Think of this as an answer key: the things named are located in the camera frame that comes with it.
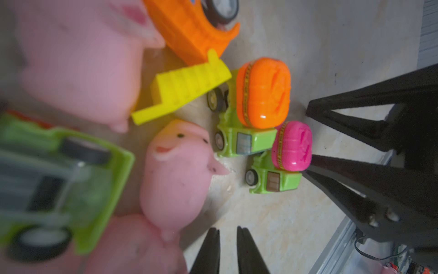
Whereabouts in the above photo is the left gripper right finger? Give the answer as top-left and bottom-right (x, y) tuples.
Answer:
(237, 226), (270, 274)

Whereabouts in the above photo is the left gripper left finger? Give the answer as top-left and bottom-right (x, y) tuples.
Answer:
(189, 227), (221, 274)

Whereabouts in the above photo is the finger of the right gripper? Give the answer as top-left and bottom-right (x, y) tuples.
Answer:
(303, 155), (438, 247)
(306, 65), (438, 151)

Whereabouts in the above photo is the green truck pink drum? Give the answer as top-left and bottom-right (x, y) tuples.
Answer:
(245, 121), (313, 194)

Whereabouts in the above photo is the green truck orange drum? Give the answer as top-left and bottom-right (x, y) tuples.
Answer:
(206, 57), (291, 158)

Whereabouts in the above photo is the green truck picture box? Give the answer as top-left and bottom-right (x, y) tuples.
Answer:
(1, 111), (135, 263)

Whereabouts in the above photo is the pink pig toy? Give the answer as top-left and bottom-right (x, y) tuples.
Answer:
(9, 1), (165, 133)
(140, 119), (229, 242)
(84, 214), (188, 274)

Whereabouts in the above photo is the orange yellow dump truck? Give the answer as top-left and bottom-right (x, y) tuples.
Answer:
(131, 1), (240, 125)

